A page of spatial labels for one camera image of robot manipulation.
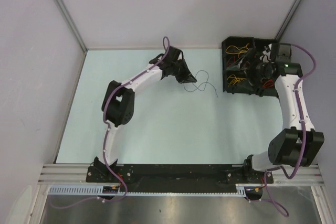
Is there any white slotted cable duct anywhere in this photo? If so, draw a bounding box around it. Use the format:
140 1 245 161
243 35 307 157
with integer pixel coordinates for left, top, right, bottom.
49 185 246 197

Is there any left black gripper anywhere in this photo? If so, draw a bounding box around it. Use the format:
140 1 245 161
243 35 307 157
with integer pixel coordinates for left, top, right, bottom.
170 58 196 84

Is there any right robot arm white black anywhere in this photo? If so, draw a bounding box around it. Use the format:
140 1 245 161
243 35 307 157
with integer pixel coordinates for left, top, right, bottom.
235 42 324 183

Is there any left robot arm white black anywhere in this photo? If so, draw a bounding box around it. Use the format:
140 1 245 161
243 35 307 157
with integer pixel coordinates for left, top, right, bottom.
93 46 197 182

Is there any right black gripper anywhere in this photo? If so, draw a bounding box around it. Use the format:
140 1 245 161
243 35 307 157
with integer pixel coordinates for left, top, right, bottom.
226 48 271 91

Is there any black compartment tray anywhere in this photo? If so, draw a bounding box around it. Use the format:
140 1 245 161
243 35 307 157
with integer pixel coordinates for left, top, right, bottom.
222 36 278 97

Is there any dark blue wire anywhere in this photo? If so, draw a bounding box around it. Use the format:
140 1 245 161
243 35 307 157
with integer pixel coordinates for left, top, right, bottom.
183 70 219 98

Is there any aluminium frame rail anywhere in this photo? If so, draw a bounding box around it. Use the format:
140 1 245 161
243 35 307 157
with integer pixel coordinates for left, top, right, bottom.
36 164 323 186

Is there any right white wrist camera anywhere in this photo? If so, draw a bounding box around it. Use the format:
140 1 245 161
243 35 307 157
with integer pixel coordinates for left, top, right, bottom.
260 44 271 62

